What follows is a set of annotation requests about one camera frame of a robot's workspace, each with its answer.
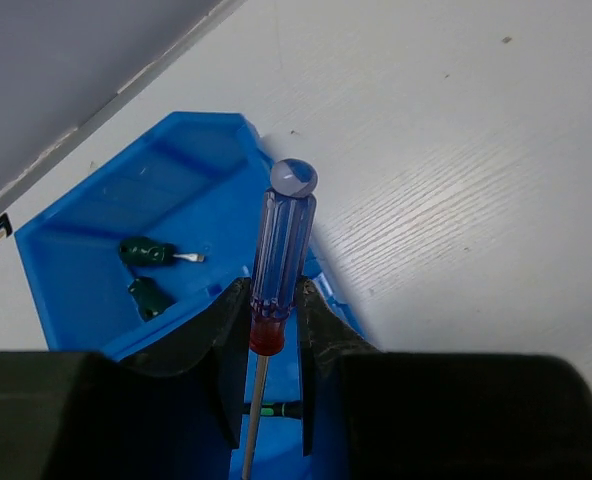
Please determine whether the black green precision screwdriver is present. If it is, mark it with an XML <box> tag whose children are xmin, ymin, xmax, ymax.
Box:
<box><xmin>260</xmin><ymin>401</ymin><xmax>303</xmax><ymax>420</ymax></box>

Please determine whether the blue storage bin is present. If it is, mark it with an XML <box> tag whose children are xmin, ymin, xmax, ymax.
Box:
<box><xmin>13</xmin><ymin>110</ymin><xmax>377</xmax><ymax>361</ymax></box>
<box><xmin>251</xmin><ymin>343</ymin><xmax>312</xmax><ymax>479</ymax></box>

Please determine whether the blue red handled screwdriver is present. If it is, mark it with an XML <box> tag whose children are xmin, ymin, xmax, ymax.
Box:
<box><xmin>241</xmin><ymin>159</ymin><xmax>318</xmax><ymax>479</ymax></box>

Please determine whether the blue near storage bin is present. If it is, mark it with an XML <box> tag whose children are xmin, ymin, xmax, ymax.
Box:
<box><xmin>251</xmin><ymin>343</ymin><xmax>312</xmax><ymax>479</ymax></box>

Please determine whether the green stubby screwdriver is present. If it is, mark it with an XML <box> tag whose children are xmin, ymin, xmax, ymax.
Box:
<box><xmin>118</xmin><ymin>236</ymin><xmax>206</xmax><ymax>267</ymax></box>
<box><xmin>127</xmin><ymin>276</ymin><xmax>176</xmax><ymax>322</ymax></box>

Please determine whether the blue far storage bin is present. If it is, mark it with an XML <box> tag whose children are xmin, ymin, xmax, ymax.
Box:
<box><xmin>13</xmin><ymin>110</ymin><xmax>377</xmax><ymax>361</ymax></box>

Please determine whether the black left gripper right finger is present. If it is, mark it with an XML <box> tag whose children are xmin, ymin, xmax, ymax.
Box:
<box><xmin>295</xmin><ymin>278</ymin><xmax>592</xmax><ymax>479</ymax></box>

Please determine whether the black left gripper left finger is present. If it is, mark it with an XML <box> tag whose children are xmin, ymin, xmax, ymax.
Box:
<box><xmin>0</xmin><ymin>278</ymin><xmax>250</xmax><ymax>479</ymax></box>

